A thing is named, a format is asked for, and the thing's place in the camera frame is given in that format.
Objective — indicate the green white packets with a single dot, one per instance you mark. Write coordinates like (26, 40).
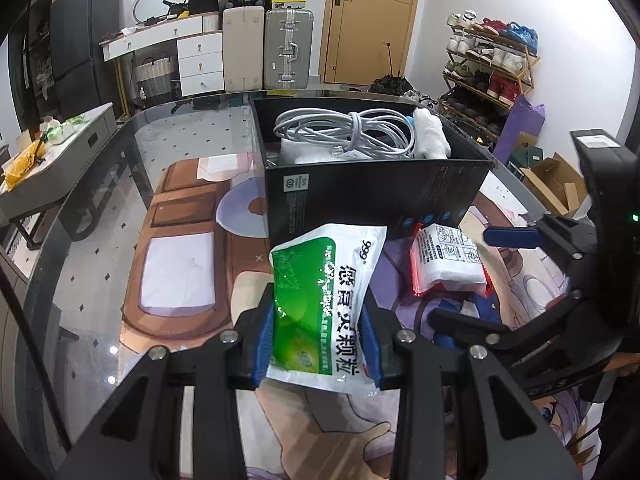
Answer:
(62, 130)

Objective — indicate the dark refrigerator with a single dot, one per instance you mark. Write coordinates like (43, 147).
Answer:
(85, 45)

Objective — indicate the person's right forearm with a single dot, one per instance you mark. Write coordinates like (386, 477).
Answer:
(622, 425)

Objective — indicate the white desk with drawers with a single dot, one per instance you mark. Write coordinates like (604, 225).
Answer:
(200, 65)

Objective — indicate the tall dark cabinet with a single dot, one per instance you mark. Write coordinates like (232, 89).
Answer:
(32, 60)

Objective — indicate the row of sneakers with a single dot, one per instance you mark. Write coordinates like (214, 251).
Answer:
(490, 55)

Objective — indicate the yellow black box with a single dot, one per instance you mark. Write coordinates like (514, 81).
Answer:
(287, 1)

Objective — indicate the beige suitcase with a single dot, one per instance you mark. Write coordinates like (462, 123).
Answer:
(243, 50)

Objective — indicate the black umbrella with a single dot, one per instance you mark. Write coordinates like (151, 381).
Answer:
(392, 82)

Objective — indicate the purple bag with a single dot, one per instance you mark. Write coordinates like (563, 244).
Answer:
(520, 127)

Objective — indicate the silver suitcase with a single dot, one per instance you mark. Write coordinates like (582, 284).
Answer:
(289, 47)

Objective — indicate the open cardboard box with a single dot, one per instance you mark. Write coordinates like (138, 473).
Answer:
(555, 185)

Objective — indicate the green white sachet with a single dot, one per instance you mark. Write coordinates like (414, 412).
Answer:
(320, 320)

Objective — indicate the black cardboard box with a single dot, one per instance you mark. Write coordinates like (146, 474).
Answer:
(350, 195)

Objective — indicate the oval mirror frame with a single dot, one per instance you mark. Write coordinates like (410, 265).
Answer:
(142, 0)

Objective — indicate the wooden shoe rack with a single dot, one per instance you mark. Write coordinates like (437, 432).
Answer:
(527, 67)

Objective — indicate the grey coffee table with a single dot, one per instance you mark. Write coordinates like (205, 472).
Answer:
(65, 160)

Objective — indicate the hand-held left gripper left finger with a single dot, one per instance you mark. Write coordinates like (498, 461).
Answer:
(264, 345)

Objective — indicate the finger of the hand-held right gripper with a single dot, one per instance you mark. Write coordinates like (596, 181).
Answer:
(460, 322)
(510, 237)

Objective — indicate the red white packet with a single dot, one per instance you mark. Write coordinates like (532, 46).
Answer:
(450, 260)

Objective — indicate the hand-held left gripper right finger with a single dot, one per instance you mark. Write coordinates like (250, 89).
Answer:
(372, 345)

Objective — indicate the yellow bag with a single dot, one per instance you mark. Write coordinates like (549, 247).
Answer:
(20, 167)

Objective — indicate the pile of shoes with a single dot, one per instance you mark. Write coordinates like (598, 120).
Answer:
(422, 100)

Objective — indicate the wicker laundry basket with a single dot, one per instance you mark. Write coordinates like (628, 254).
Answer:
(154, 77)

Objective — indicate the printed table mat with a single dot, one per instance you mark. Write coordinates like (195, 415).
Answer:
(175, 270)

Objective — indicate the wooden door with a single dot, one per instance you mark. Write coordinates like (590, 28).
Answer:
(372, 25)

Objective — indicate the white blue plush toy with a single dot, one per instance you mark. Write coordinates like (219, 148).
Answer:
(430, 132)

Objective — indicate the person's right hand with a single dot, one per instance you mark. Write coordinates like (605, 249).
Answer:
(622, 364)

